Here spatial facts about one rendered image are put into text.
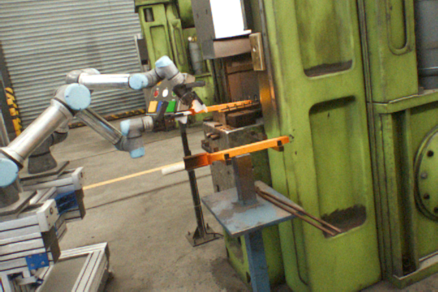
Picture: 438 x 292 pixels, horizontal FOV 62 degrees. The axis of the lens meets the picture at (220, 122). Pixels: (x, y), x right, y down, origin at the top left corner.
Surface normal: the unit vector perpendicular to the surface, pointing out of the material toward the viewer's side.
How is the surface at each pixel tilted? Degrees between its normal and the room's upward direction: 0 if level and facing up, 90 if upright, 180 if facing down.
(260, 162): 90
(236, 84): 90
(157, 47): 89
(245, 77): 90
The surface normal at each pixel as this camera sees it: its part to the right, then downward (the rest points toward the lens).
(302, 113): 0.36, 0.12
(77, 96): 0.74, -0.06
